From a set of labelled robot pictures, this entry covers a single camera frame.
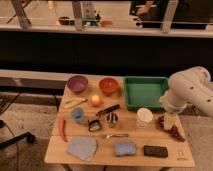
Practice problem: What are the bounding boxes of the yellow banana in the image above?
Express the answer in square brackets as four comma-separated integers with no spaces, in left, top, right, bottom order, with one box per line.
[65,98,87,108]

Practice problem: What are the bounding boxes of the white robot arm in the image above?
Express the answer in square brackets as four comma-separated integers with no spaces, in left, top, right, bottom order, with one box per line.
[159,66,213,118]

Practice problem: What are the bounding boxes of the white paper cup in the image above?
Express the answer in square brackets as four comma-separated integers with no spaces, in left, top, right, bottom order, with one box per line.
[136,108,153,128]

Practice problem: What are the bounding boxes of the blue plastic cup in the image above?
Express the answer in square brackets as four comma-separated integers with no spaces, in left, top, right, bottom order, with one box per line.
[71,108,84,123]

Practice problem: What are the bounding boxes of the red grape bunch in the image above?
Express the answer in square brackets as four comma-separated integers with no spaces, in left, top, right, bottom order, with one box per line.
[158,116,185,142]

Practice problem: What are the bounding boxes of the black sponge block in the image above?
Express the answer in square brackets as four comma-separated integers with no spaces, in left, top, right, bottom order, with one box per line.
[143,145,168,158]

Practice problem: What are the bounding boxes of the green plastic tray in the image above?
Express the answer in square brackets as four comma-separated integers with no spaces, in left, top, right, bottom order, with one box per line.
[123,76,168,111]

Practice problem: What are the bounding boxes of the blue sponge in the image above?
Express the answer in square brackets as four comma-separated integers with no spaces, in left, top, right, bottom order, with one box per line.
[115,141,136,157]

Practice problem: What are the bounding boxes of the silver fork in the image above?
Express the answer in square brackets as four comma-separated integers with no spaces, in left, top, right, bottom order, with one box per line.
[99,134,129,139]

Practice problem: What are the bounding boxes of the orange bowl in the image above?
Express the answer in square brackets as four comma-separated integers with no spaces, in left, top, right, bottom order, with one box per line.
[99,77,119,95]

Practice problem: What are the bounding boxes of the wooden table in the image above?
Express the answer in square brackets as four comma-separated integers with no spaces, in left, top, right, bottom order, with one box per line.
[45,86,195,168]

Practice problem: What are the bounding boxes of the yellow apple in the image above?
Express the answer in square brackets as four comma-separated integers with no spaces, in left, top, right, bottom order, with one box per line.
[90,95,101,107]

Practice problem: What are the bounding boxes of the blue cloth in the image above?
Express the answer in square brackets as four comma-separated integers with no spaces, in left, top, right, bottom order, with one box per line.
[67,136,98,162]

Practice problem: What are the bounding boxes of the purple bowl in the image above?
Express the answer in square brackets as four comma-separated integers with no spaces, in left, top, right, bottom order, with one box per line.
[67,75,88,93]

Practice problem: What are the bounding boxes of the red chili pepper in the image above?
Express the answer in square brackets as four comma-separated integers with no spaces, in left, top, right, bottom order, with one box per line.
[59,118,68,142]

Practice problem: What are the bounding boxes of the black chair base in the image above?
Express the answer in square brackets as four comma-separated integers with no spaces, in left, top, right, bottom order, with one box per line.
[0,120,36,150]

